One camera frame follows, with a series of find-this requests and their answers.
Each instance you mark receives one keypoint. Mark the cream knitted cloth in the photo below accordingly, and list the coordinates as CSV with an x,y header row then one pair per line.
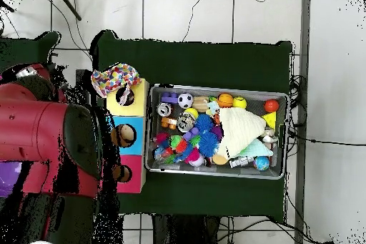
x,y
240,129

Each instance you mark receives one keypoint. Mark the long polka dot cloth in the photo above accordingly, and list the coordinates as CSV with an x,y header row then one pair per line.
x,y
111,78

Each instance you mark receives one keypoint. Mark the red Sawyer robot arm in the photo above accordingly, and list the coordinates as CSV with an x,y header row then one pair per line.
x,y
40,135

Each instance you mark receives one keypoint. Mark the wooden box with three holes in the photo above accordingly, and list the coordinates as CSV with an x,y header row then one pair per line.
x,y
137,141

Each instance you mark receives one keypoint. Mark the clear mesh bin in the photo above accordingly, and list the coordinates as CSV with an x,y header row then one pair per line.
x,y
274,171

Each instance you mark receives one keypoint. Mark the yellow tennis ball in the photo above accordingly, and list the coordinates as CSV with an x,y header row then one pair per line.
x,y
191,113

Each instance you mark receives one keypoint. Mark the black and white soccer ball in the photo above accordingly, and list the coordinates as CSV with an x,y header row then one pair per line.
x,y
186,100

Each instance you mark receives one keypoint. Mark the blue spiky rubber ball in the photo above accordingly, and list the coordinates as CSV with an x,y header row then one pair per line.
x,y
209,145
205,122

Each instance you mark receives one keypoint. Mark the crushed red drink can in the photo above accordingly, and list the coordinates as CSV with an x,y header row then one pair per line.
x,y
163,109

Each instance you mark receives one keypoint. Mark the orange toy basketball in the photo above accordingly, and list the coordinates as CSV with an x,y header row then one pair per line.
x,y
225,100

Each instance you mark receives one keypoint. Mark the yellow smiley ball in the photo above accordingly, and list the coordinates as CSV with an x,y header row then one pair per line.
x,y
239,102

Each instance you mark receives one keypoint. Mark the mint green cloth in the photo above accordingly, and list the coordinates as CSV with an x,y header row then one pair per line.
x,y
258,149

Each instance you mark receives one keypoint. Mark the yellow cheese wedge toy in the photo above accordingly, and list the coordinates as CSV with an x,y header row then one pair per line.
x,y
270,120

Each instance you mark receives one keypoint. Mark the red ball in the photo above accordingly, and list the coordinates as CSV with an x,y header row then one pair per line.
x,y
271,105

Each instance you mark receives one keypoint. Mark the black rod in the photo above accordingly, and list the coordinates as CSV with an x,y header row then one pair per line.
x,y
67,3

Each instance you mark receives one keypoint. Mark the purple plastic bowl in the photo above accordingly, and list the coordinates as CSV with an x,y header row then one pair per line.
x,y
8,175

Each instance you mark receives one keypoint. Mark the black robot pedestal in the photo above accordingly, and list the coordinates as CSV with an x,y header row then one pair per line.
x,y
183,231

